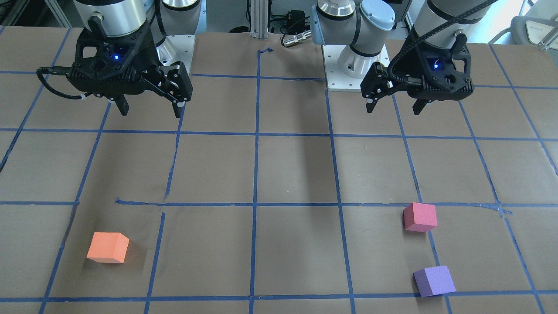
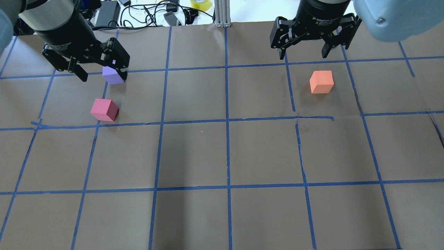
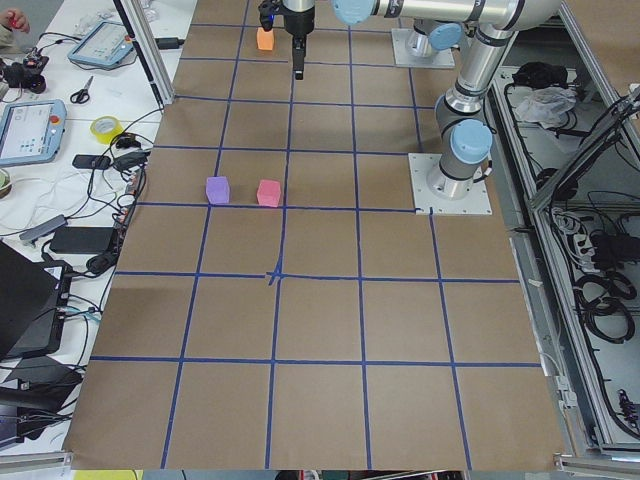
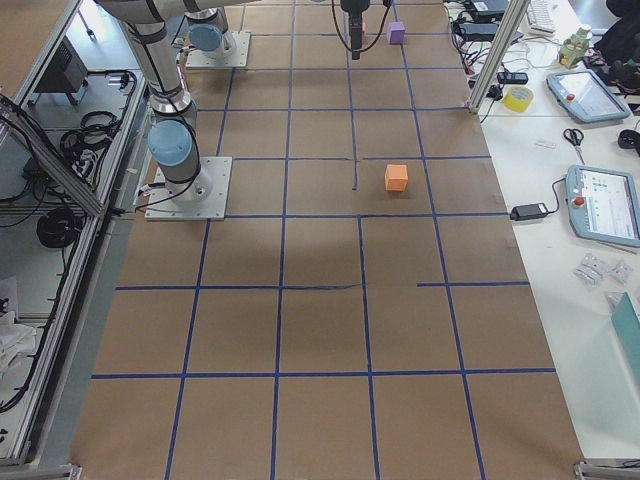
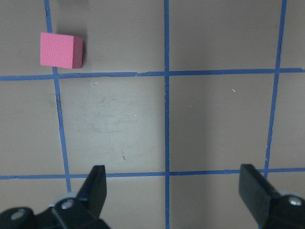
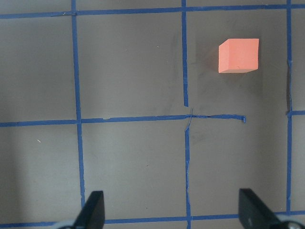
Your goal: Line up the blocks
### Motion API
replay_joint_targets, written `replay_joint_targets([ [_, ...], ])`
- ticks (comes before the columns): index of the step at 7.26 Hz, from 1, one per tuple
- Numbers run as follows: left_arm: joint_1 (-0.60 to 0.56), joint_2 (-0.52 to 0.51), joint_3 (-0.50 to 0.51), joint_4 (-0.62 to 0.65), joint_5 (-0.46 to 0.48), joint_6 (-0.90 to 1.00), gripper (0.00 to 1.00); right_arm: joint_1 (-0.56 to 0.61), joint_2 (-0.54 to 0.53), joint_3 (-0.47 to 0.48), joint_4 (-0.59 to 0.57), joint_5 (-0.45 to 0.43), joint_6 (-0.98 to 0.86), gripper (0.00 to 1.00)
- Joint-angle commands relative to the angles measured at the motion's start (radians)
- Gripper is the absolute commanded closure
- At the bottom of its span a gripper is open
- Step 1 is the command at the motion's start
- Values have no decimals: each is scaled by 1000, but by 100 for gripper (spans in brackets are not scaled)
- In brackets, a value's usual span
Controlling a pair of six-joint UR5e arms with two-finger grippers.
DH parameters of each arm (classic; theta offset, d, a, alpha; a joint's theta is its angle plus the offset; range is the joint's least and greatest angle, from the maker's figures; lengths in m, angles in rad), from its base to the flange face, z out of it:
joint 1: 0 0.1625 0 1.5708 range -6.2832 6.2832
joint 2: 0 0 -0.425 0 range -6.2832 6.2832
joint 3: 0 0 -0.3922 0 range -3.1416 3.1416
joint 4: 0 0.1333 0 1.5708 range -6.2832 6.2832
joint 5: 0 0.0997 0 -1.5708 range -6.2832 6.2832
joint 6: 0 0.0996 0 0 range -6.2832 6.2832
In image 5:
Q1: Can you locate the pink foam block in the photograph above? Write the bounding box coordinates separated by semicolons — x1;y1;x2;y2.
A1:
40;32;84;69

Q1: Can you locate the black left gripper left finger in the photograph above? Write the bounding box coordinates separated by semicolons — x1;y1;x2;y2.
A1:
0;166;110;229

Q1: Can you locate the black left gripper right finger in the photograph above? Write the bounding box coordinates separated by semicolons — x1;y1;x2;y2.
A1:
239;164;305;229

